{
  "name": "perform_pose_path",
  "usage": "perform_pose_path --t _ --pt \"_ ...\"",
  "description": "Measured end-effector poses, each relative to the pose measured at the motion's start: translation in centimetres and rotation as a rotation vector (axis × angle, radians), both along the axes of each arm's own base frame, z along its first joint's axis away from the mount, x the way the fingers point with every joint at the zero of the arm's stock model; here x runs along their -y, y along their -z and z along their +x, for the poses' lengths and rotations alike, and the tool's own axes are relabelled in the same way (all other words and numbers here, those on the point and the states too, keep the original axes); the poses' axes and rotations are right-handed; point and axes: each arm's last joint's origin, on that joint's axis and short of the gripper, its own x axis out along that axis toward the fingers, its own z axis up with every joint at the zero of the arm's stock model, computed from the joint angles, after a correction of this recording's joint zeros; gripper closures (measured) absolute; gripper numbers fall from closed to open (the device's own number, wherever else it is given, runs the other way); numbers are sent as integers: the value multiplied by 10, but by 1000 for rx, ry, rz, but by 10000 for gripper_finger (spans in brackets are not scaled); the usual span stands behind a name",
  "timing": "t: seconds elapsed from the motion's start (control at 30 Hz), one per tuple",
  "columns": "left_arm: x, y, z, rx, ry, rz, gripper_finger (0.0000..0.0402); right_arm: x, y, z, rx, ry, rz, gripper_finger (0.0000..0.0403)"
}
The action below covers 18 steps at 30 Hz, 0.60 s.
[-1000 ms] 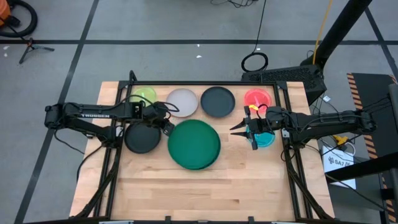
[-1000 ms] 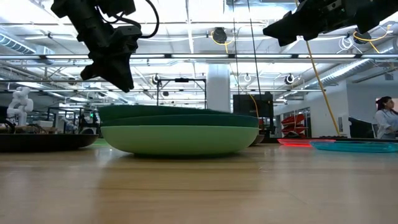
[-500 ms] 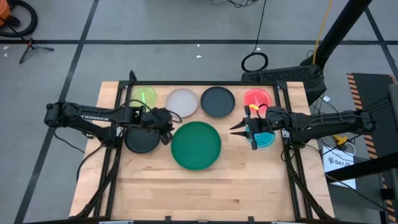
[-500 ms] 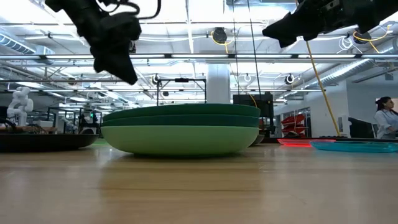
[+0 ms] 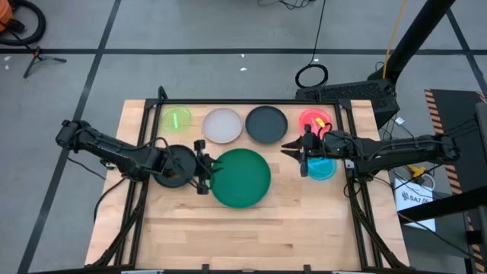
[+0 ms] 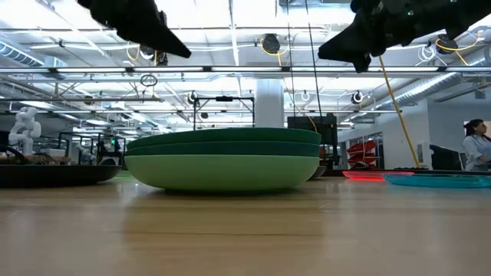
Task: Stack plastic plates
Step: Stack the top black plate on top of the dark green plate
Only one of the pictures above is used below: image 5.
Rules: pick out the blue transparent plastic plate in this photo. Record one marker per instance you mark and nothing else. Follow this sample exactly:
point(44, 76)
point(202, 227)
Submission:
point(323, 169)

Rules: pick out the white plastic plate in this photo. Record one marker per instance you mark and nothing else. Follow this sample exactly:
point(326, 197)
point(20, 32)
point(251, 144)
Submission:
point(222, 125)

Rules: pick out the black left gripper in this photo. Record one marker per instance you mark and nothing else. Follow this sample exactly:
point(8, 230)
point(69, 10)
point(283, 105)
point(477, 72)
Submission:
point(202, 167)

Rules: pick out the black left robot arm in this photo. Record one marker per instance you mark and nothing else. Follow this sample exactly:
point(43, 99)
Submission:
point(110, 150)

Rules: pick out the black support beam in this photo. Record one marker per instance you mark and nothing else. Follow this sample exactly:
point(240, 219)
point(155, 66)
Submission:
point(449, 203)

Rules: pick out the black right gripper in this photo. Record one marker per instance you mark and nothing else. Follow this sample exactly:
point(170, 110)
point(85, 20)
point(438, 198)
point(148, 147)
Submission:
point(314, 148)

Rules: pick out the dark grey plastic plate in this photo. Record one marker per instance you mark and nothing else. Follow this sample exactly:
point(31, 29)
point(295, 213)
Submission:
point(173, 180)
point(266, 124)

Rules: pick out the black camera mast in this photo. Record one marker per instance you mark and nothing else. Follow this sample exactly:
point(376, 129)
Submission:
point(414, 38)

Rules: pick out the green transparent plastic plate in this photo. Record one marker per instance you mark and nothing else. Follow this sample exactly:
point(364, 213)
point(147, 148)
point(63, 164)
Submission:
point(169, 123)

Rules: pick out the red transparent plastic plate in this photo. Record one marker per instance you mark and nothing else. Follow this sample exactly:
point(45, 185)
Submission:
point(310, 116)

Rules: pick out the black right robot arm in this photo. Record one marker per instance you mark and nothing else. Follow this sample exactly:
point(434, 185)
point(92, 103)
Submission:
point(399, 150)

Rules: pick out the white printed sign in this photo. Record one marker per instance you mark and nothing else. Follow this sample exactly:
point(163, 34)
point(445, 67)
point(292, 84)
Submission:
point(414, 198)

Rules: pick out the black yellow hazard mat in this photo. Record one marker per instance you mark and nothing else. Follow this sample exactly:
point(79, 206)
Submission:
point(456, 110)

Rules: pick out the black tripod stand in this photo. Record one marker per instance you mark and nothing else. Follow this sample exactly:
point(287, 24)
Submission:
point(36, 57)

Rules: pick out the orange vacuum cleaner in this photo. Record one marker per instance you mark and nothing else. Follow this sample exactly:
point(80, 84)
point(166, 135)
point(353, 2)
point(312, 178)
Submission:
point(4, 13)

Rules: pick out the dark green plastic plate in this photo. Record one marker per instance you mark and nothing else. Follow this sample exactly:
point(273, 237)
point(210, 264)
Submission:
point(240, 179)

